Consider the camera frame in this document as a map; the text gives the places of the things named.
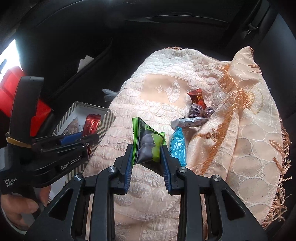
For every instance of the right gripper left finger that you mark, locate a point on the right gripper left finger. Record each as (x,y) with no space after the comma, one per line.
(113,180)

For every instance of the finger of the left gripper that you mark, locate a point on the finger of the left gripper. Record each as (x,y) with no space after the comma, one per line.
(83,144)
(57,140)

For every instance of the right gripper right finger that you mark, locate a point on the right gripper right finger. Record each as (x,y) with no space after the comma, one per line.
(182,181)

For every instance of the red Golden Crown snack bar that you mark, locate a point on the red Golden Crown snack bar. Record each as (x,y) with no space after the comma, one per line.
(91,124)

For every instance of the blue milk candy packet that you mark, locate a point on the blue milk candy packet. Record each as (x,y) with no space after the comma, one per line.
(177,146)

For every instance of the green purple snack packet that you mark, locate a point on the green purple snack packet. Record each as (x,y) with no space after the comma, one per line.
(146,142)

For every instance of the person's left hand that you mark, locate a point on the person's left hand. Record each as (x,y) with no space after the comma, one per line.
(13,206)

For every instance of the clear bag of nuts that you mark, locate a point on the clear bag of nuts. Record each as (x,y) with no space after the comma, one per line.
(73,127)

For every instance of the striped cardboard box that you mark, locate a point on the striped cardboard box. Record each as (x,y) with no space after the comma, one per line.
(80,110)

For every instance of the grey white snack packet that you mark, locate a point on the grey white snack packet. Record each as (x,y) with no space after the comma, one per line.
(188,122)

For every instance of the grey plastic bag knot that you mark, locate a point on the grey plastic bag knot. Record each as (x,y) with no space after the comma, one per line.
(109,95)

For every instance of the cream embroidered cloth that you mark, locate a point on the cream embroidered cloth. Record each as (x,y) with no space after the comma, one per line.
(244,141)

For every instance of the white paper sheet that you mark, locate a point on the white paper sheet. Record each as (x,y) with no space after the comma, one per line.
(84,62)

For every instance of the small red candy packet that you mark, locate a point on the small red candy packet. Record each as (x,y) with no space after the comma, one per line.
(197,97)

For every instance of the black seat belt buckle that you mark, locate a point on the black seat belt buckle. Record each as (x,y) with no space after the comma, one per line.
(253,27)

